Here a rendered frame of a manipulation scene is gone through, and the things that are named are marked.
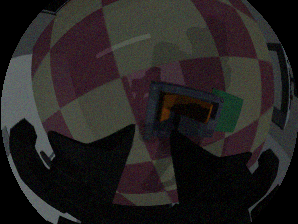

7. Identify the orange l-shaped part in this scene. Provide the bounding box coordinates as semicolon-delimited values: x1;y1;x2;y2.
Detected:
156;92;213;124

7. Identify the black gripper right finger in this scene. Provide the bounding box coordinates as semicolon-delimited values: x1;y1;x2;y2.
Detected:
169;129;253;208

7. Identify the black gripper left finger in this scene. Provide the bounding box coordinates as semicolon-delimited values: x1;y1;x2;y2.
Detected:
48;124;136;204

